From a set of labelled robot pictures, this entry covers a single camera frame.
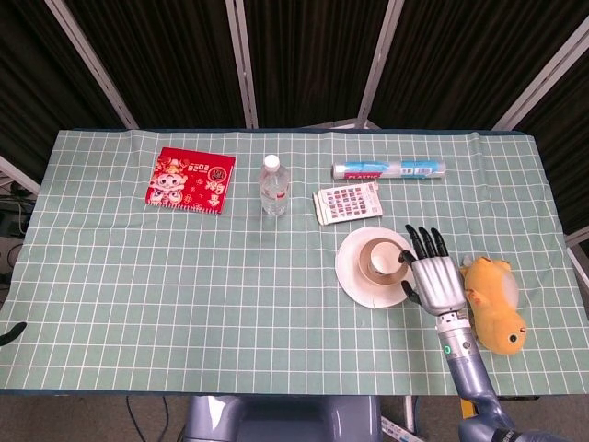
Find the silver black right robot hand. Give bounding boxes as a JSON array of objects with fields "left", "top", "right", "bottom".
[{"left": 397, "top": 224, "right": 467, "bottom": 317}]

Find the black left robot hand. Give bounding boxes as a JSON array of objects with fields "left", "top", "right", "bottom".
[{"left": 0, "top": 321, "right": 28, "bottom": 347}]

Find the yellow plush toy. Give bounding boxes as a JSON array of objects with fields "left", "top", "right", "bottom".
[{"left": 459, "top": 255, "right": 529, "bottom": 357}]

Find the beige bowl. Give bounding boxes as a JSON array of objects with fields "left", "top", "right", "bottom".
[{"left": 357, "top": 238, "right": 416, "bottom": 287}]

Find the white round plate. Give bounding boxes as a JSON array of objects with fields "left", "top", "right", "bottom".
[{"left": 334, "top": 226, "right": 422, "bottom": 310}]

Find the sticker sheet pack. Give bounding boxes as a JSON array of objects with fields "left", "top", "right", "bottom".
[{"left": 312, "top": 180, "right": 385, "bottom": 227}]

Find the plastic wrap roll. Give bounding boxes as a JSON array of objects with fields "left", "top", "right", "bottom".
[{"left": 331, "top": 157, "right": 449, "bottom": 182}]

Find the printed carton box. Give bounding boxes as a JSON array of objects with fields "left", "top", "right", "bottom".
[{"left": 379, "top": 416, "right": 418, "bottom": 442}]

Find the green checked tablecloth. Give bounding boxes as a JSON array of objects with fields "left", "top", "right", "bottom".
[{"left": 0, "top": 127, "right": 589, "bottom": 398}]

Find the clear plastic water bottle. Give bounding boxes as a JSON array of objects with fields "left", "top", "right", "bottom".
[{"left": 259, "top": 154, "right": 292, "bottom": 217}]

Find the blue-grey robot torso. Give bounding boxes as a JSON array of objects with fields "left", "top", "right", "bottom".
[{"left": 182, "top": 394, "right": 384, "bottom": 442}]

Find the red cartoon calendar notebook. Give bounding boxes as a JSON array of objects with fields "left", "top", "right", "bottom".
[{"left": 144, "top": 146, "right": 237, "bottom": 216}]

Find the white partition frame post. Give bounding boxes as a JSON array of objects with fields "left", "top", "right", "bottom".
[
  {"left": 355, "top": 0, "right": 406, "bottom": 129},
  {"left": 224, "top": 0, "right": 260, "bottom": 130},
  {"left": 0, "top": 155, "right": 41, "bottom": 196},
  {"left": 491, "top": 16, "right": 589, "bottom": 134},
  {"left": 564, "top": 227, "right": 589, "bottom": 283},
  {"left": 44, "top": 0, "right": 140, "bottom": 131}
]

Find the blue floor cable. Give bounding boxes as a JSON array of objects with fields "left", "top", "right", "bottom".
[{"left": 125, "top": 395, "right": 172, "bottom": 436}]

